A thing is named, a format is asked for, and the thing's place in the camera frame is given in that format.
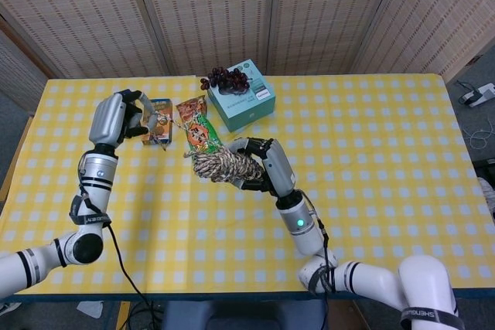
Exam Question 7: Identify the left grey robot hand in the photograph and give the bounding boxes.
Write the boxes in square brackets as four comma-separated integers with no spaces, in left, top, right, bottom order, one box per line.
[88,89,158,149]

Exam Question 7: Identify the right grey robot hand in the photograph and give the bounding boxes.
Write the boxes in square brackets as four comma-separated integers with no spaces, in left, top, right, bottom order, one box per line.
[227,136,298,198]

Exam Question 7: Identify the beige black-flecked braided rope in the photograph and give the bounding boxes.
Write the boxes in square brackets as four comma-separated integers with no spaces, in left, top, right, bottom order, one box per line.
[148,111,266,184]

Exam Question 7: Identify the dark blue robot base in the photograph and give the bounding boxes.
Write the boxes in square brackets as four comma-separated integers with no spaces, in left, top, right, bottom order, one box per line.
[162,298,329,330]

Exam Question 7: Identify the orange brown carton box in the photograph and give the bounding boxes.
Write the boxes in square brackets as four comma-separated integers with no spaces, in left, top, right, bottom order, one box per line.
[141,98,174,146]

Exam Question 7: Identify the teal cardboard box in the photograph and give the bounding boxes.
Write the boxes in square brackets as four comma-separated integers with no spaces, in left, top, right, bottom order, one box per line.
[207,59,277,133]

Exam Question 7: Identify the green orange snack bag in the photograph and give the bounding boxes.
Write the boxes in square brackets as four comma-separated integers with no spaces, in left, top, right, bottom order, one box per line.
[176,94,225,159]

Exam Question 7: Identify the yellow white checked tablecloth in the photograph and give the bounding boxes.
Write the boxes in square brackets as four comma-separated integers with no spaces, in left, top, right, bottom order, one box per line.
[0,73,495,296]

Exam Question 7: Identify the dark red grape bunch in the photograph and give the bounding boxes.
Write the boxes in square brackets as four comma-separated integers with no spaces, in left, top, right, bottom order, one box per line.
[200,66,252,94]

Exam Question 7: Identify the woven folding screen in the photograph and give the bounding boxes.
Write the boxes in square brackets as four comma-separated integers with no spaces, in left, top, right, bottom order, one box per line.
[0,0,495,80]

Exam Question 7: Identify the white paper scrap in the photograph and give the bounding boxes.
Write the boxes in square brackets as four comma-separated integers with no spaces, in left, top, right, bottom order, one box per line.
[76,300,104,319]

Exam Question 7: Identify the white power strip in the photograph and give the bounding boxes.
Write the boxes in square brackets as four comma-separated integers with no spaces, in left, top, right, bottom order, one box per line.
[459,82,495,109]

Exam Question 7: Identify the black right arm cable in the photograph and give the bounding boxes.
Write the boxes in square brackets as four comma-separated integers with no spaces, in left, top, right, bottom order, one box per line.
[305,192,337,330]

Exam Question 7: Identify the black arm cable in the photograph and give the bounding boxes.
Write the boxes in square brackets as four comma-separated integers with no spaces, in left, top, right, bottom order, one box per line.
[305,192,337,330]
[77,158,162,330]

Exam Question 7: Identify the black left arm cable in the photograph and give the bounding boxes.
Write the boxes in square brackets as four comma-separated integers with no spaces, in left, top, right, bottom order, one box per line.
[77,158,162,330]

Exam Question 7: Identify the thin white floor cable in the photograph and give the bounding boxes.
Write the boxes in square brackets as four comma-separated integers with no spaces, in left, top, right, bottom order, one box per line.
[466,113,495,149]

